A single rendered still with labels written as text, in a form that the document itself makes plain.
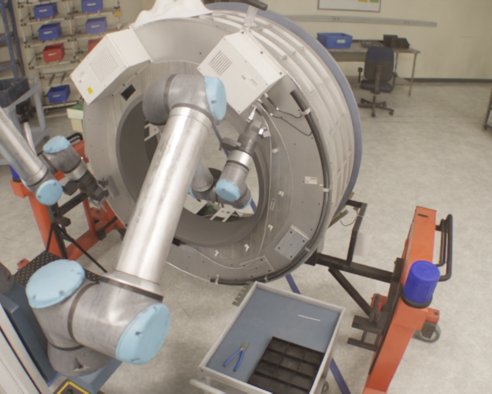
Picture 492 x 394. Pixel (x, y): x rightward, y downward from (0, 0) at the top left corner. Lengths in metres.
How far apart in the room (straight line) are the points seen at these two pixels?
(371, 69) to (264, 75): 4.78
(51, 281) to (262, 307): 1.13
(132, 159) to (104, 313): 1.38
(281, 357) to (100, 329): 0.96
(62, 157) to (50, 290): 0.65
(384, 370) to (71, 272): 1.50
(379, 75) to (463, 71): 4.07
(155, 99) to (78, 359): 0.71
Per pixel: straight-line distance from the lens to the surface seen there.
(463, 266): 3.47
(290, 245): 1.82
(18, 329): 1.07
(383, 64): 6.11
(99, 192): 1.58
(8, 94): 4.83
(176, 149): 0.94
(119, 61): 1.70
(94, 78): 1.83
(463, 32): 9.59
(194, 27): 1.64
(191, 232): 2.10
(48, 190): 1.33
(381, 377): 2.03
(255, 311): 1.83
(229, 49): 1.44
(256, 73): 1.41
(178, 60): 1.71
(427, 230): 1.95
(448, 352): 2.77
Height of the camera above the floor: 2.02
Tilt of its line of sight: 32 degrees down
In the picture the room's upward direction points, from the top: straight up
